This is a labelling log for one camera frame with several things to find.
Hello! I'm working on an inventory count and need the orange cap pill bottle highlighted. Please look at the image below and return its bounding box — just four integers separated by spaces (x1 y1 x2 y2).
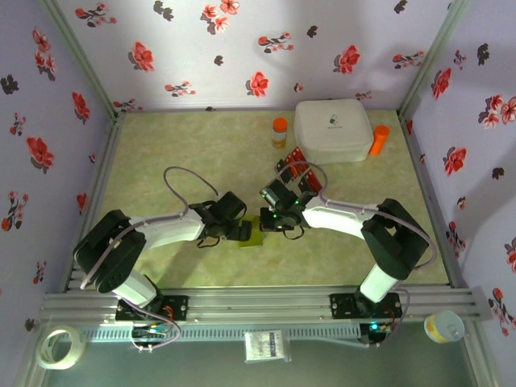
271 117 289 149

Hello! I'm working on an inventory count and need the white medicine box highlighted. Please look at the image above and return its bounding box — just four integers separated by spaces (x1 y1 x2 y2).
293 99 374 164

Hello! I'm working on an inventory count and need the plastic bag with label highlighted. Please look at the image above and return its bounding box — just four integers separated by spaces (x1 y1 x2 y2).
243 329 292 364

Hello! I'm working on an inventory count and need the orange plastic cylinder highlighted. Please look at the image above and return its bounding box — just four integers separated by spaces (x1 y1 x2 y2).
368 124 391 156

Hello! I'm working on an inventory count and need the white yellow round container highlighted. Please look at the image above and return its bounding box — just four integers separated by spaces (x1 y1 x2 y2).
422 310 465 344

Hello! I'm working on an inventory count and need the clear tape roll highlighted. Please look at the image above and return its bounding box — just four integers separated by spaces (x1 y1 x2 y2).
35 325 88 371

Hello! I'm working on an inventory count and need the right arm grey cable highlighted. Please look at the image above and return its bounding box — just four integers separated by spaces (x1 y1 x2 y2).
273 160 439 271

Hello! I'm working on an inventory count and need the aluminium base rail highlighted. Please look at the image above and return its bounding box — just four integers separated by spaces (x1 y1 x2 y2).
40 284 495 323

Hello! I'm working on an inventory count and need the grey slotted cable duct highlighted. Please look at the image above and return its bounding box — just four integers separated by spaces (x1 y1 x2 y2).
86 322 362 343

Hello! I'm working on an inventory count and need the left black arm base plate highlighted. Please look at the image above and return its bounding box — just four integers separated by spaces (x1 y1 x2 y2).
116 295 189 323

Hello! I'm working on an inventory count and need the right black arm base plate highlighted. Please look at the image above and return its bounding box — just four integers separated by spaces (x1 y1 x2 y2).
329 292 403 320

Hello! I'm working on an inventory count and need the left controller board with wires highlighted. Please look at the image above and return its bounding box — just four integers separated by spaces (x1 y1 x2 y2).
131 308 185 352

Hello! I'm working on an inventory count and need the controller board with wires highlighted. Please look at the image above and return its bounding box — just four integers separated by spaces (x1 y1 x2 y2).
131 308 185 352
360 320 395 348

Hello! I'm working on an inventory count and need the right controller board with wires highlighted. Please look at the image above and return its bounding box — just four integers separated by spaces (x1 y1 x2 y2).
360 320 395 348

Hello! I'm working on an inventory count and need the aluminium frame post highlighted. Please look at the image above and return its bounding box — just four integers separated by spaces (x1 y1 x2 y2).
397 0 473 119
40 0 127 124

